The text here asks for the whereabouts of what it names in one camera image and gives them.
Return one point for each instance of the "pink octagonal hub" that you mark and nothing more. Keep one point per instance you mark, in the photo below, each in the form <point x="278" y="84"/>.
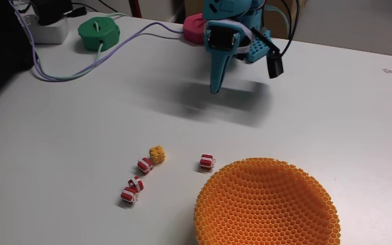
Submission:
<point x="193" y="29"/>

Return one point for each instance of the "yellow honeycomb basket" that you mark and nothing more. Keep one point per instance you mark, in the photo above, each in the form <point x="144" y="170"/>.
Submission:
<point x="267" y="204"/>

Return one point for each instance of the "white power strip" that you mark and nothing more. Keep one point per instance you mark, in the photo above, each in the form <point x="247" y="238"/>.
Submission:
<point x="51" y="32"/>

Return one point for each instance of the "green octagonal hub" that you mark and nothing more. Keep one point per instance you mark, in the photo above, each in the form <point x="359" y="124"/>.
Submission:
<point x="99" y="32"/>

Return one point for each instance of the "red pole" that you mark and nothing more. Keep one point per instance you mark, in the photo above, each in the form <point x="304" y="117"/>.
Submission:
<point x="134" y="7"/>

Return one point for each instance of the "red white striped cube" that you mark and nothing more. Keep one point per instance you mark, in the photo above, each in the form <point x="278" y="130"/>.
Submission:
<point x="207" y="161"/>
<point x="129" y="195"/>
<point x="136" y="184"/>
<point x="145" y="165"/>

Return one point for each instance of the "yellow studded cube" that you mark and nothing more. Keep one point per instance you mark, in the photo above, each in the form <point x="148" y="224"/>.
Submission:
<point x="157" y="154"/>

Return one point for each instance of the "black power plug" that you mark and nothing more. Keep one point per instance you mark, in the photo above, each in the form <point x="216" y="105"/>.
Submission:
<point x="51" y="10"/>

